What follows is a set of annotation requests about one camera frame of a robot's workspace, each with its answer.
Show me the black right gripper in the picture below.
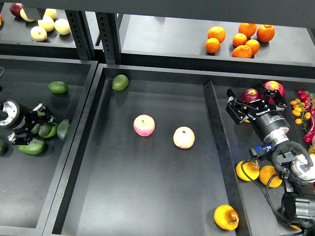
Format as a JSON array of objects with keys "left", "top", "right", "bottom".
[{"left": 225, "top": 81, "right": 290, "bottom": 143}]

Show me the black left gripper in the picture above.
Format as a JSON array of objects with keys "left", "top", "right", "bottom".
[{"left": 7, "top": 102, "right": 55, "bottom": 145}]

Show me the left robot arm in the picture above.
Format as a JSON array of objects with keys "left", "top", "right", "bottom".
[{"left": 0, "top": 99, "right": 55, "bottom": 145}]

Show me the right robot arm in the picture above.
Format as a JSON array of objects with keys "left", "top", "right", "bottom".
[{"left": 226, "top": 82, "right": 315, "bottom": 236}]

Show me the green avocado left upper pile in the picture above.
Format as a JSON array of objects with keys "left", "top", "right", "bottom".
[{"left": 37, "top": 111, "right": 47, "bottom": 117}]

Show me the green avocado pile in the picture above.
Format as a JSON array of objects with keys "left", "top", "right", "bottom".
[
  {"left": 44, "top": 125, "right": 58, "bottom": 139},
  {"left": 37, "top": 111, "right": 47, "bottom": 117}
]

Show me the green avocado left middle pile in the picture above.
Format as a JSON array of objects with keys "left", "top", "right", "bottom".
[{"left": 44, "top": 125, "right": 58, "bottom": 139}]

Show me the dark avocado at left edge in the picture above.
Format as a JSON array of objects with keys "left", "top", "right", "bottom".
[{"left": 0, "top": 140, "right": 7, "bottom": 155}]

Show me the green avocado upper left tray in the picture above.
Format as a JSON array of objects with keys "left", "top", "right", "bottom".
[{"left": 48, "top": 81, "right": 68, "bottom": 94}]

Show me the yellow pear right tray left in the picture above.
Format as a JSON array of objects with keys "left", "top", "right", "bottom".
[{"left": 236, "top": 161, "right": 260, "bottom": 181}]

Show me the yellow pear right tray middle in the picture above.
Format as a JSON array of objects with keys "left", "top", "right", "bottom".
[{"left": 259, "top": 165, "right": 283, "bottom": 188}]

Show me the pale yellow pear front left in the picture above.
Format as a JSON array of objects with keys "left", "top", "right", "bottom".
[{"left": 31, "top": 26, "right": 47, "bottom": 42}]

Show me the round green avocado top centre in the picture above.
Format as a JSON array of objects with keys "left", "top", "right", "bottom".
[{"left": 112, "top": 74, "right": 129, "bottom": 91}]

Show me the pale yellow pear middle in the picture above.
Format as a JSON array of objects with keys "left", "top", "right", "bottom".
[{"left": 37, "top": 15, "right": 55, "bottom": 32}]

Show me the pale yellow pear right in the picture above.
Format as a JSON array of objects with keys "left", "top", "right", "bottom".
[{"left": 55, "top": 18, "right": 71, "bottom": 35}]

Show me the pale yellow pear half hidden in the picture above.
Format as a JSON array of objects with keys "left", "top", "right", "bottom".
[{"left": 20, "top": 8, "right": 35, "bottom": 22}]

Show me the bright red apple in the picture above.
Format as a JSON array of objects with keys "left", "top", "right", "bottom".
[{"left": 261, "top": 81, "right": 285, "bottom": 104}]

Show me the orange cherry tomato bunch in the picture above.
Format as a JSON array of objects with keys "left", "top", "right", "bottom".
[{"left": 290, "top": 98, "right": 311, "bottom": 124}]

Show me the red cherry tomato bunch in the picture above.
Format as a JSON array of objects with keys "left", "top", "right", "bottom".
[{"left": 297, "top": 90, "right": 315, "bottom": 116}]

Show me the orange bottom front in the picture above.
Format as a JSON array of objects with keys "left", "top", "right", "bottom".
[{"left": 232, "top": 45, "right": 253, "bottom": 59}]

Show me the black left tray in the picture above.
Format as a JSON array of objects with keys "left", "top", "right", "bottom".
[{"left": 0, "top": 56, "right": 97, "bottom": 236}]

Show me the red chili pepper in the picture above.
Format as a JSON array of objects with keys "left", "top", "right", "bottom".
[{"left": 303, "top": 116, "right": 315, "bottom": 143}]

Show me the small orange right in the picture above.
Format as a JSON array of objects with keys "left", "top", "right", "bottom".
[{"left": 246, "top": 39, "right": 260, "bottom": 55}]

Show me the small orange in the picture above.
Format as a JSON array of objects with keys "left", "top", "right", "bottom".
[
  {"left": 232, "top": 33, "right": 248, "bottom": 47},
  {"left": 246, "top": 39, "right": 260, "bottom": 55}
]

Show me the small orange centre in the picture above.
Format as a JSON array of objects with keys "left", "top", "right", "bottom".
[{"left": 232, "top": 33, "right": 248, "bottom": 47}]

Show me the orange cherry tomatoes lower right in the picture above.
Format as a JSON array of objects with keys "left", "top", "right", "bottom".
[{"left": 308, "top": 146, "right": 315, "bottom": 153}]

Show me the orange top right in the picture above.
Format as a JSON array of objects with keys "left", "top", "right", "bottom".
[{"left": 256, "top": 25, "right": 275, "bottom": 42}]

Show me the orange lower left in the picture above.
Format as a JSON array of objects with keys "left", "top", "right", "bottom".
[{"left": 205, "top": 37, "right": 221, "bottom": 54}]

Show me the orange top middle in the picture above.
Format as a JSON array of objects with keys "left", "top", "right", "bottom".
[{"left": 238, "top": 23, "right": 257, "bottom": 38}]

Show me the black metal tray divider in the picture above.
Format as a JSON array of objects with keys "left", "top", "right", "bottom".
[{"left": 203, "top": 80, "right": 251, "bottom": 236}]

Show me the pale yellow pink apple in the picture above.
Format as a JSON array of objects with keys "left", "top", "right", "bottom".
[{"left": 173, "top": 126, "right": 195, "bottom": 149}]

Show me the orange top left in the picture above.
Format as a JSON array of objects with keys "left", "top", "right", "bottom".
[{"left": 207, "top": 26, "right": 226, "bottom": 43}]

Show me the pink red apple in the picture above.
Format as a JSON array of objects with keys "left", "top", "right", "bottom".
[{"left": 133, "top": 114, "right": 155, "bottom": 137}]

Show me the dark green avocado by wall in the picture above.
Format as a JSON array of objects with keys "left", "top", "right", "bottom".
[{"left": 57, "top": 119, "right": 71, "bottom": 141}]

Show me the black perforated shelf post left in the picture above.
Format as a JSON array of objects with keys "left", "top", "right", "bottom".
[{"left": 65, "top": 10, "right": 95, "bottom": 60}]

